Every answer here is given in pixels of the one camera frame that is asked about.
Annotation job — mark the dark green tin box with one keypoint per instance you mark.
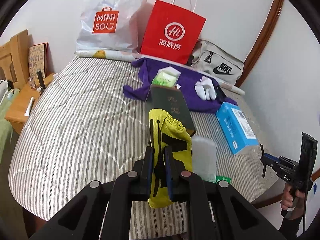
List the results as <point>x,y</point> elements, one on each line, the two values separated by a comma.
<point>171,100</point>

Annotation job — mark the yellow black sock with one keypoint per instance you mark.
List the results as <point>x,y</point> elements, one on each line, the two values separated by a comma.
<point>166,131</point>

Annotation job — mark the wooden nightstand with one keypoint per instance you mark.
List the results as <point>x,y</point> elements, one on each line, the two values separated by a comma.
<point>15,113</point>

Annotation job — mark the person's right hand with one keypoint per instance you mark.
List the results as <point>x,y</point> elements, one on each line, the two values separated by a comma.
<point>287,202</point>

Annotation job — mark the green snack packet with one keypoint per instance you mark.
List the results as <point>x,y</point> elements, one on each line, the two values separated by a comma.
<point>219,178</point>

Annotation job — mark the beige Nike bag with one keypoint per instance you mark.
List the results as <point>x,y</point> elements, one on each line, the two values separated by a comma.
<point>211,59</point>

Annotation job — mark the striped quilted mattress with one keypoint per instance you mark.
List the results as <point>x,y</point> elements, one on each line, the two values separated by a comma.
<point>84,129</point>

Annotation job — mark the purple towel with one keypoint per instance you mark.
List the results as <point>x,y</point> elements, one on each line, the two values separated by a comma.
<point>148,69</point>

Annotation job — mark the blue tissue pack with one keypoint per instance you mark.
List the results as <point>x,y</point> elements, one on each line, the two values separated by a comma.
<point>237,130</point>

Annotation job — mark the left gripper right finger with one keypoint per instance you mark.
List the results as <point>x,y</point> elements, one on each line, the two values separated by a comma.
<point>178,178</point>

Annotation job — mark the white Miniso plastic bag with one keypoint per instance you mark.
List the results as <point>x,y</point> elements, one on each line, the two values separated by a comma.
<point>109,25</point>

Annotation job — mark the light green tissue packet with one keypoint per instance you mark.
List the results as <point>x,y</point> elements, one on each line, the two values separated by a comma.
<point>164,79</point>

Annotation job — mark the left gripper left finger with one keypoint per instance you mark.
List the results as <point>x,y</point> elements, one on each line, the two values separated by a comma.
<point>142,182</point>

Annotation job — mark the white glove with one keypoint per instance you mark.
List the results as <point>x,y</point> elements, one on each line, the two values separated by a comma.
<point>205,89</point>

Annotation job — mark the brown patterned book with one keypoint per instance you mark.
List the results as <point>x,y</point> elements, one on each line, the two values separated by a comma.
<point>37,59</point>

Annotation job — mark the red Haidilao paper bag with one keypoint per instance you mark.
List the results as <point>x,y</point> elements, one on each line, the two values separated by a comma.
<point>172,31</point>

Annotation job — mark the rolled patterned paper tube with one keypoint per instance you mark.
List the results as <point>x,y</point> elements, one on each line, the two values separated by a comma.
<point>130,57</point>

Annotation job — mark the wooden bed headboard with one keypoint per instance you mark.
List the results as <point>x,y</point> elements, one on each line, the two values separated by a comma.
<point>14,60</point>

